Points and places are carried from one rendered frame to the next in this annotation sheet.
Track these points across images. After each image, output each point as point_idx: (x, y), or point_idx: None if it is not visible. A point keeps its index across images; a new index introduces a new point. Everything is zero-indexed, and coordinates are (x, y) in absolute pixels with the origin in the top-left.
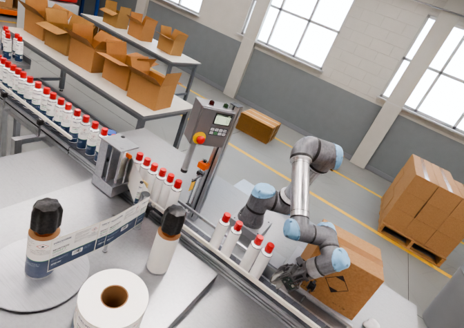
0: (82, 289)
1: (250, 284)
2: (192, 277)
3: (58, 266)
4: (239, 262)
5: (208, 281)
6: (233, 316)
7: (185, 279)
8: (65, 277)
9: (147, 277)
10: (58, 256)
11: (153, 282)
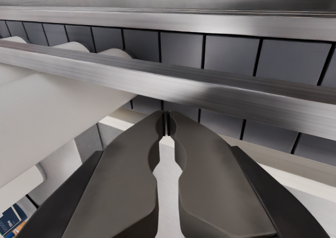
0: None
1: (134, 110)
2: (61, 162)
3: (17, 215)
4: (59, 38)
5: (77, 159)
6: (172, 177)
7: (60, 171)
8: (30, 210)
9: (46, 186)
10: (0, 230)
11: (53, 191)
